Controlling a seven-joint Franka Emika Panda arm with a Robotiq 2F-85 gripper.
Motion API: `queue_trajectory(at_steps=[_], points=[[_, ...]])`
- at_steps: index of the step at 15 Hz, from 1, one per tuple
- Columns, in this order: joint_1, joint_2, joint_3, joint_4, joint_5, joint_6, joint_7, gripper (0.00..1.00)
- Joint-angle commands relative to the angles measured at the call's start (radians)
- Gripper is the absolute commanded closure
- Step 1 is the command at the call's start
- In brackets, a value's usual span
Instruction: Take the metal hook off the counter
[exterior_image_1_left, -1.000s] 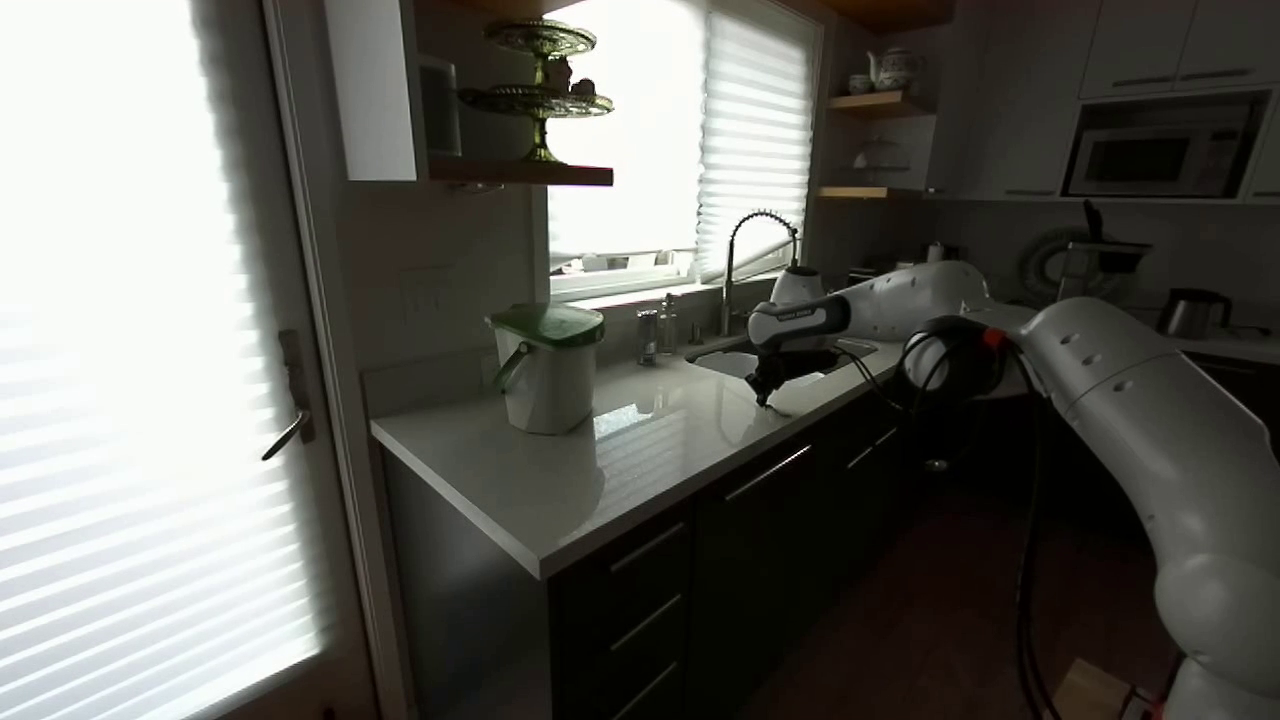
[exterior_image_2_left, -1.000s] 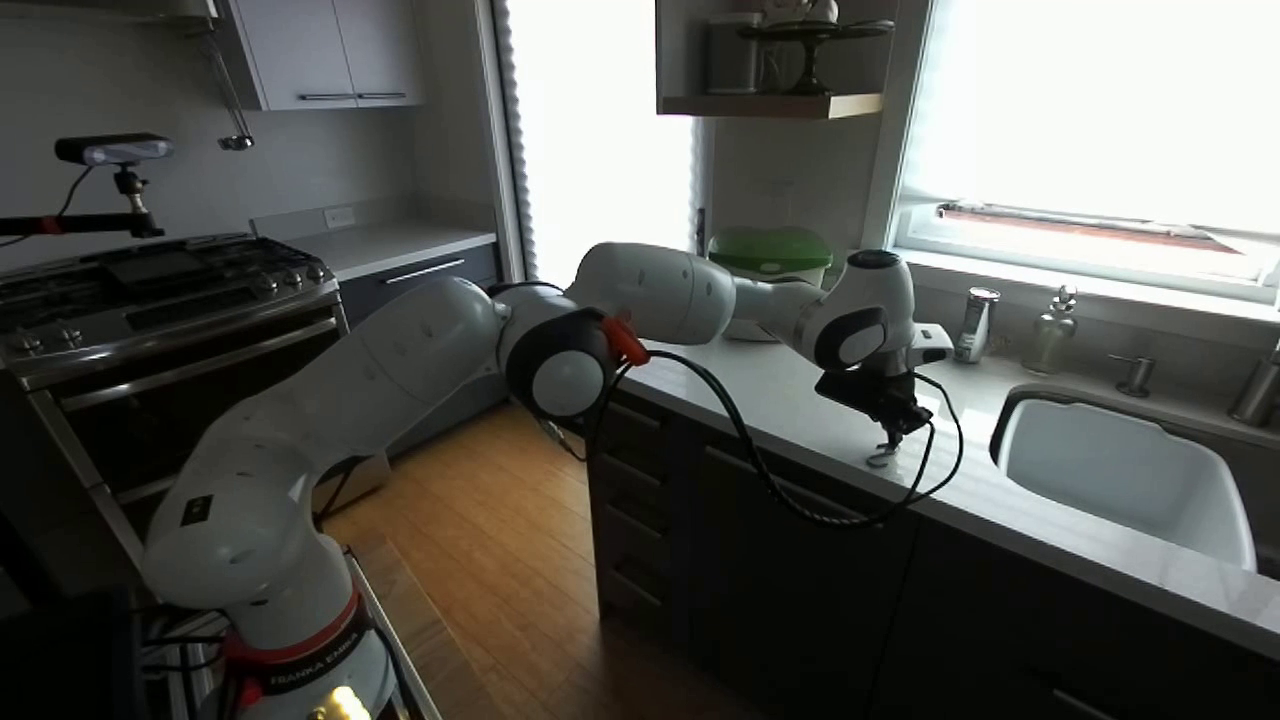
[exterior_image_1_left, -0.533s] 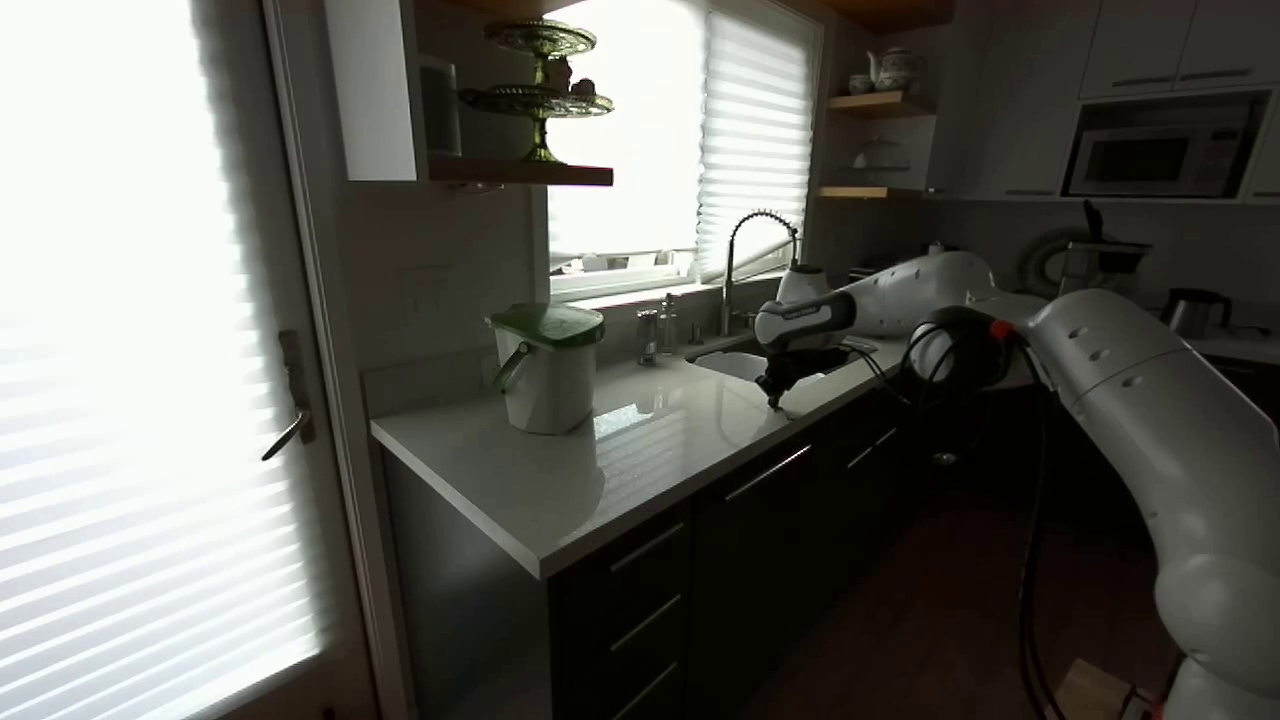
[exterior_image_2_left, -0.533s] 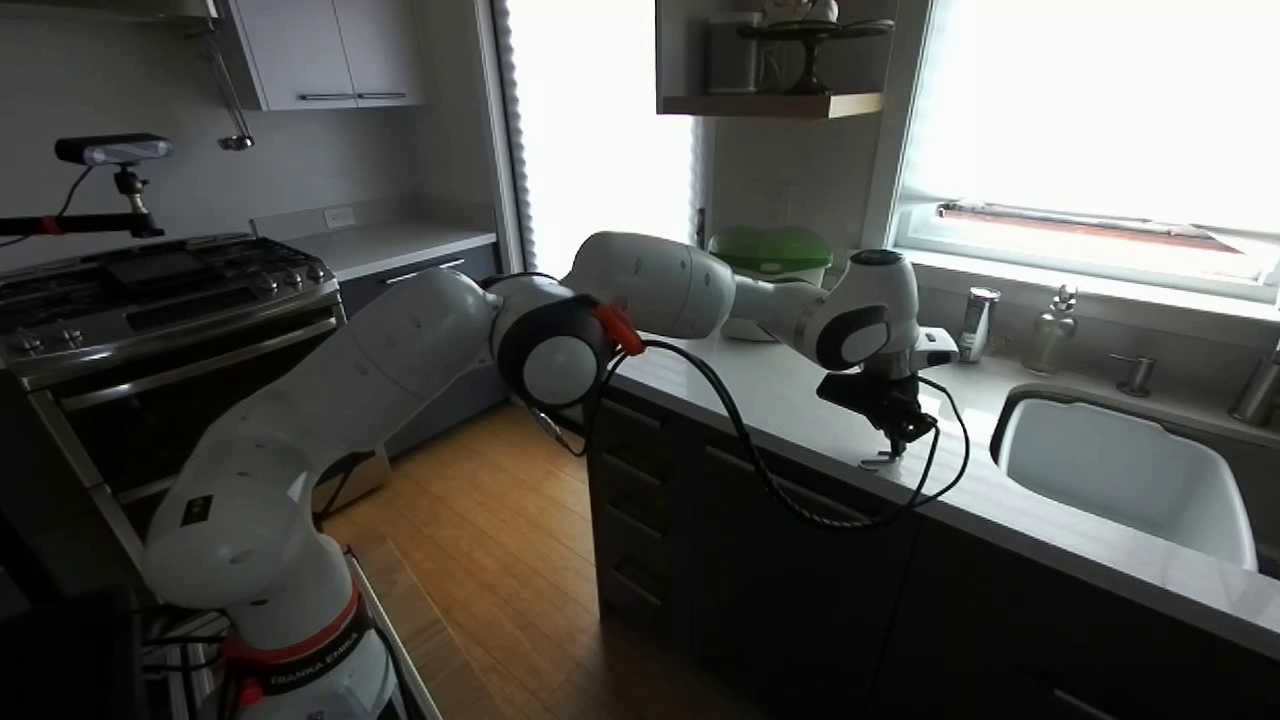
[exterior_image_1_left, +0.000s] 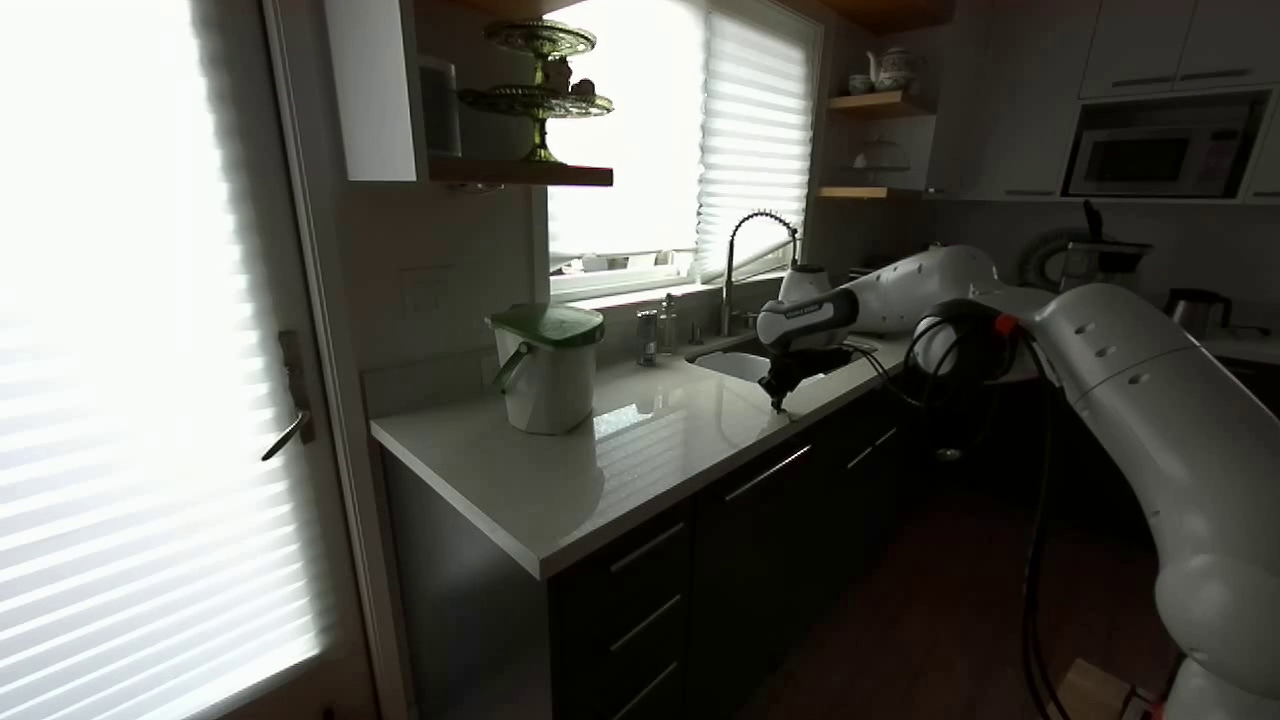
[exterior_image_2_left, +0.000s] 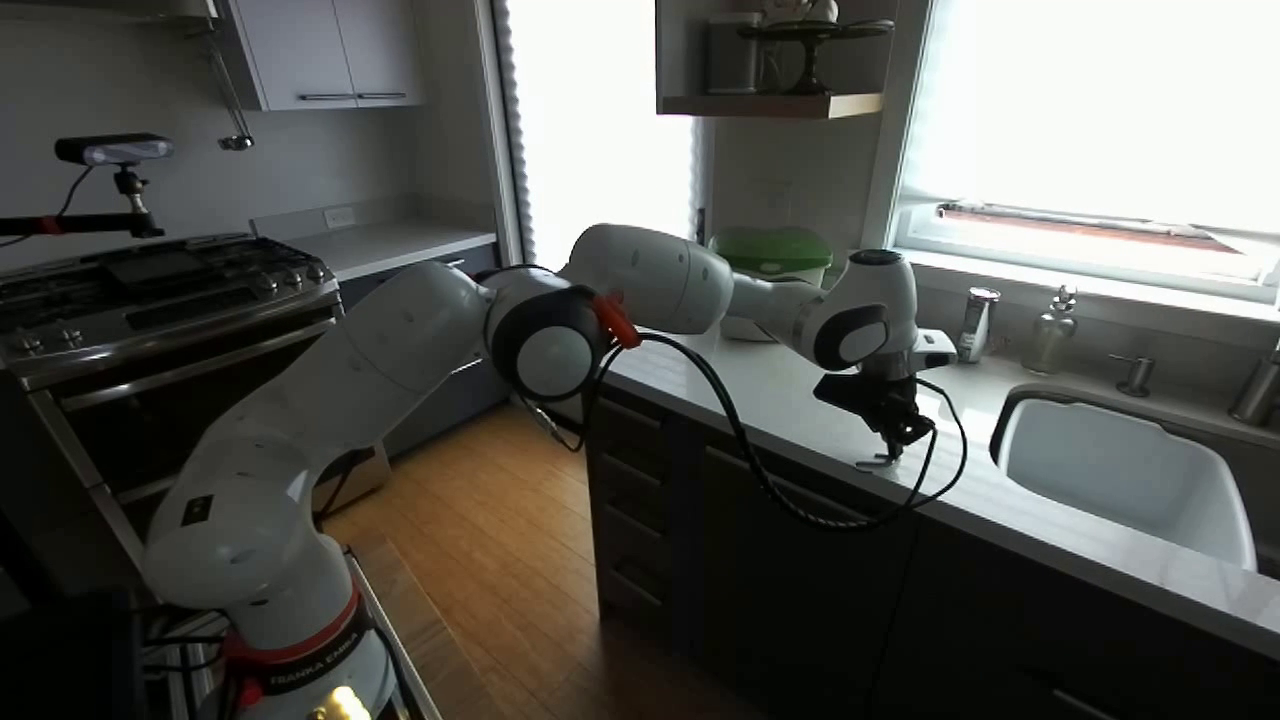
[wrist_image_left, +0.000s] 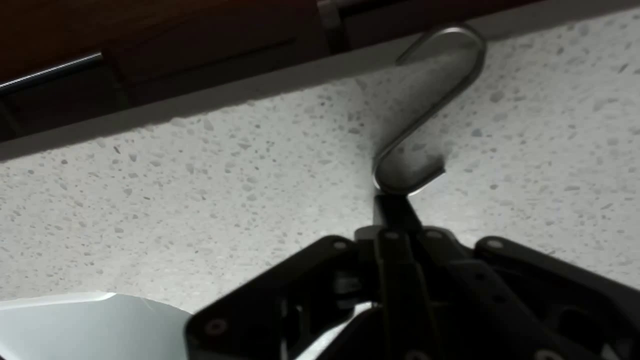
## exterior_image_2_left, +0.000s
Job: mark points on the grey stereo camera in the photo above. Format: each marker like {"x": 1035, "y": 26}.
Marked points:
{"x": 113, "y": 147}

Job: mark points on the wall shelf unit wooden board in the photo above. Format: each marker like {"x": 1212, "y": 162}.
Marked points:
{"x": 775, "y": 105}

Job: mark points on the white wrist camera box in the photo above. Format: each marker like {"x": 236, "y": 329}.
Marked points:
{"x": 936, "y": 344}

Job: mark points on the white wall cabinet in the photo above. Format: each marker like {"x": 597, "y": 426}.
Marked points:
{"x": 322, "y": 53}

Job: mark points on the dark kitchen counter cabinet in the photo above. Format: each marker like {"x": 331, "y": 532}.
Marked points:
{"x": 747, "y": 601}

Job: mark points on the sink faucet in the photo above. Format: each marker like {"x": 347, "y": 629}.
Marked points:
{"x": 1055, "y": 325}

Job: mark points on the small chrome sink fitting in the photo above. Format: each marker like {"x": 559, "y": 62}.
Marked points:
{"x": 1137, "y": 377}

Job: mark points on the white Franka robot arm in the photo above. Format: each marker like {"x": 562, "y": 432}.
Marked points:
{"x": 385, "y": 362}

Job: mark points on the black steel gas stove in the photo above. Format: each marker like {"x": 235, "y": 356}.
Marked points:
{"x": 162, "y": 321}

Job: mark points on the chrome soap dispenser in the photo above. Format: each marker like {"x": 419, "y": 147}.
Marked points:
{"x": 982, "y": 321}

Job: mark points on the small framed picture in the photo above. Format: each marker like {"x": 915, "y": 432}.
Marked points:
{"x": 729, "y": 62}

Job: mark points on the glass door with blinds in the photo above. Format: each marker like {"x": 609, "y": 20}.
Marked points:
{"x": 600, "y": 120}

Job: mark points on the kitchen window with blind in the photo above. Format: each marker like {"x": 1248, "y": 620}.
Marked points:
{"x": 1093, "y": 105}

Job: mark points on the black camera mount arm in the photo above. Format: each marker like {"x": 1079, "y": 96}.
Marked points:
{"x": 135, "y": 202}

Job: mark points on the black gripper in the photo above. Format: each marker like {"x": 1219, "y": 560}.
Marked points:
{"x": 862, "y": 395}

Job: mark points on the white kitchen sink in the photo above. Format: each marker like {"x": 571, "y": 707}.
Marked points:
{"x": 1121, "y": 475}

